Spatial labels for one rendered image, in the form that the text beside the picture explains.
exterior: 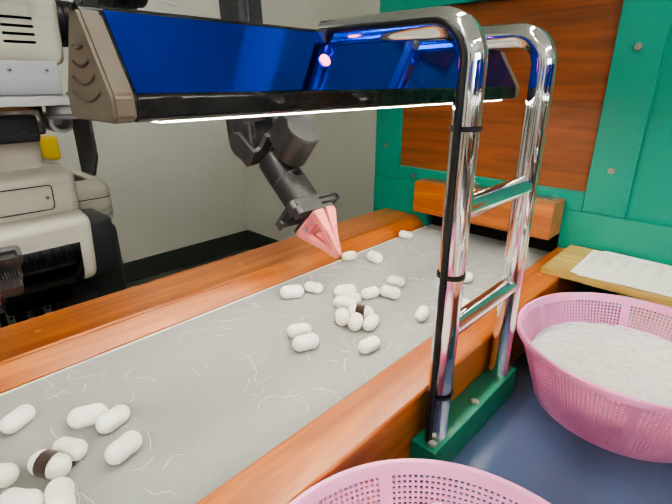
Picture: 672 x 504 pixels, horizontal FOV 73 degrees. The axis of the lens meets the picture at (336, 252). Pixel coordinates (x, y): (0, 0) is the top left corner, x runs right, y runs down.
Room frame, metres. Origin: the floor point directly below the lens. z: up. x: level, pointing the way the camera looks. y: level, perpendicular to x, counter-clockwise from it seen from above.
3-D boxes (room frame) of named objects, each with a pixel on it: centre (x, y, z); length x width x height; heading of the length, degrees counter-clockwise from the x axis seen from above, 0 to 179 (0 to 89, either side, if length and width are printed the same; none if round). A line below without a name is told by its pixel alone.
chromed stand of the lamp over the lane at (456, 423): (0.49, -0.10, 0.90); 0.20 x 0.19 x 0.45; 137
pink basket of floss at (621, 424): (0.48, -0.36, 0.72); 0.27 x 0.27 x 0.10
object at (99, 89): (0.55, -0.04, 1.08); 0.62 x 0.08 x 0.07; 137
